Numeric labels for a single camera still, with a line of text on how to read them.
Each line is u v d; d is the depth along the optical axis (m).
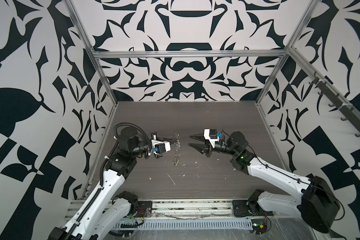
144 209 0.74
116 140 0.51
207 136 0.56
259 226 0.71
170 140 0.62
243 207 0.73
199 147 0.63
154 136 0.58
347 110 0.58
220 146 0.62
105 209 0.57
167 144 0.53
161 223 0.71
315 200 0.40
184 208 0.76
